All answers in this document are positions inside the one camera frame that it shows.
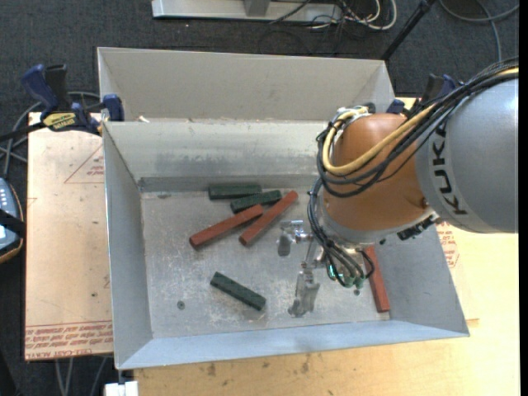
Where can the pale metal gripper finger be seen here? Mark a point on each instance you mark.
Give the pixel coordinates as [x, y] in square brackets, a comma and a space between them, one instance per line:
[284, 242]
[303, 297]

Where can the red-brown flat block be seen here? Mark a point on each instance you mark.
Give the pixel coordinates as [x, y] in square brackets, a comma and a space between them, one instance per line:
[224, 227]
[380, 289]
[268, 218]

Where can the dark green flat block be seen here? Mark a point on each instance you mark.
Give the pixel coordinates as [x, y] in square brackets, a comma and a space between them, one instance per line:
[257, 200]
[238, 291]
[235, 191]

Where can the grey metal bin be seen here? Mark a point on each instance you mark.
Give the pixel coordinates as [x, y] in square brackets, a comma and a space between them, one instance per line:
[206, 262]

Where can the brown cardboard board, red print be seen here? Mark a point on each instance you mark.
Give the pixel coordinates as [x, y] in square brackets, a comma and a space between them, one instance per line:
[66, 221]

